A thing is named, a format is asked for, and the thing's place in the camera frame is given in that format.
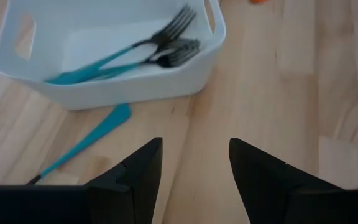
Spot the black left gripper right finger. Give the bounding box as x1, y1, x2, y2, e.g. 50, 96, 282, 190
228, 138, 358, 224

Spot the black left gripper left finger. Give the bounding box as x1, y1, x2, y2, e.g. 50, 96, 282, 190
0, 137, 163, 224

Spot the white plastic bin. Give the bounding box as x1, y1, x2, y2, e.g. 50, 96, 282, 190
0, 0, 227, 111

